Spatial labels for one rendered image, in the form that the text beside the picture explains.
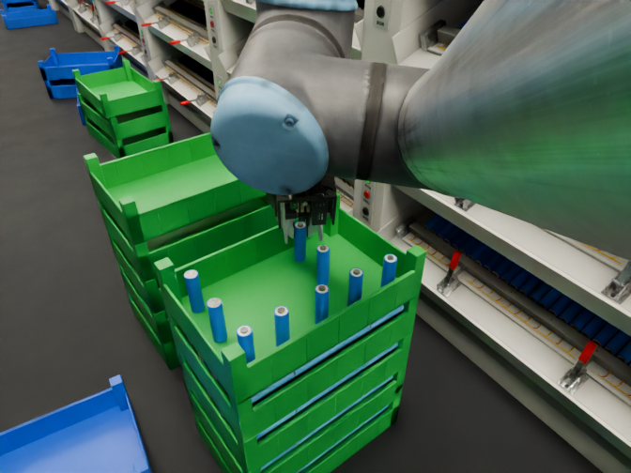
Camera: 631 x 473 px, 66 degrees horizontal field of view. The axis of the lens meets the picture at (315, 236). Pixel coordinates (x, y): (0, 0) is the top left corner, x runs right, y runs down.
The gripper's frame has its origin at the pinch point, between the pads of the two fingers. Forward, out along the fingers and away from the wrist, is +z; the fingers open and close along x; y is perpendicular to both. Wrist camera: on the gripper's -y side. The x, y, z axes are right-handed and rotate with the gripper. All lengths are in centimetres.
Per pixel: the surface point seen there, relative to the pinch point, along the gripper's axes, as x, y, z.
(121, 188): -31.6, -22.6, 12.3
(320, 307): 1.1, 14.8, -1.6
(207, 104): -22, -99, 50
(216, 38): -15, -86, 19
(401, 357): 14.5, 15.1, 15.6
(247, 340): -8.1, 19.9, -4.7
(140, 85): -47, -116, 53
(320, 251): 2.2, 6.3, -1.8
